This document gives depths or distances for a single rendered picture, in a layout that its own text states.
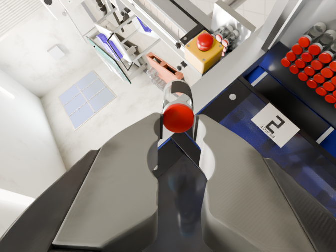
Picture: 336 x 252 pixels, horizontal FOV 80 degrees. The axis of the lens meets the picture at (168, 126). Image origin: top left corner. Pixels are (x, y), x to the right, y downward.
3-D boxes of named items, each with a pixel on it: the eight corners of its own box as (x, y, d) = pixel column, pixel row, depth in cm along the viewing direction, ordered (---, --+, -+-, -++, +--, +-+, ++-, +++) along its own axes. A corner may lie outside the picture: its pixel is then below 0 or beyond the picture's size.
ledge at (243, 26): (242, 59, 65) (237, 62, 64) (213, 34, 68) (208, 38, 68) (256, 27, 51) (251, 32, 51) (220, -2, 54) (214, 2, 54)
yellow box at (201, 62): (220, 62, 57) (201, 78, 56) (202, 46, 59) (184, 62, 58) (225, 45, 50) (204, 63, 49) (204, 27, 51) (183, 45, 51)
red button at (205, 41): (215, 48, 51) (203, 58, 50) (204, 38, 52) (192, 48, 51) (217, 38, 47) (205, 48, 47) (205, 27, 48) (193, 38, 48)
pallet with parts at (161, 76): (163, 77, 507) (153, 86, 504) (149, 51, 444) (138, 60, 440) (193, 99, 435) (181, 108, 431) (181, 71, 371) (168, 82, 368)
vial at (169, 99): (192, 79, 16) (197, 103, 12) (189, 104, 17) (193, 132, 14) (164, 78, 16) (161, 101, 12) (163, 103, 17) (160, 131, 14)
